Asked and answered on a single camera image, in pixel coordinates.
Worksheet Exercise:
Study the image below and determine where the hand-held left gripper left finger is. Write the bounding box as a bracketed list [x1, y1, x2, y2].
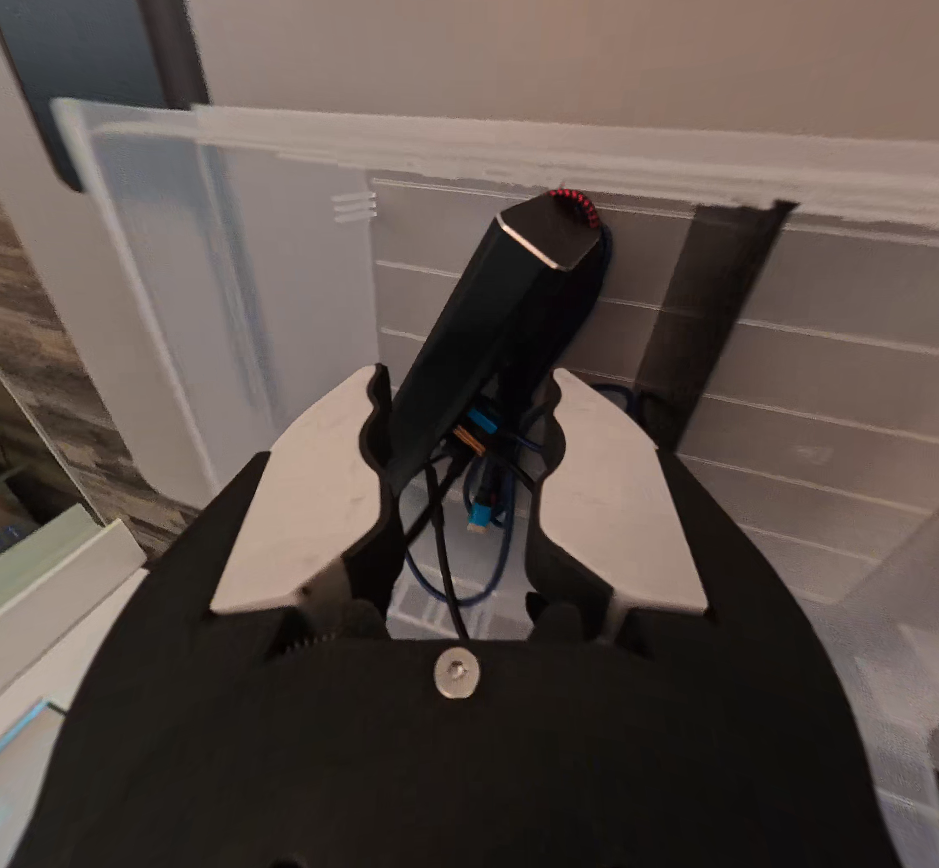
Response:
[209, 363, 406, 617]

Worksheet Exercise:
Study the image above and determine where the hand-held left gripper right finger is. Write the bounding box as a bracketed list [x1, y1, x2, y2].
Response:
[523, 367, 710, 617]

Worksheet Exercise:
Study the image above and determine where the black cable orange plug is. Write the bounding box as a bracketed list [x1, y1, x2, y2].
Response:
[402, 425, 491, 643]

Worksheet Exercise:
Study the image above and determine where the black silver-rimmed usb hub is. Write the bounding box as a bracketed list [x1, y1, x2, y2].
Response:
[383, 193, 606, 496]

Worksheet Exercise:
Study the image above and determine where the clear plastic bin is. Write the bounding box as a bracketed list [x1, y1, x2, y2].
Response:
[50, 96, 939, 868]

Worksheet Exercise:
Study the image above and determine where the blue braided USB cable bundle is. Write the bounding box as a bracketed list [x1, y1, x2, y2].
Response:
[547, 187, 611, 232]

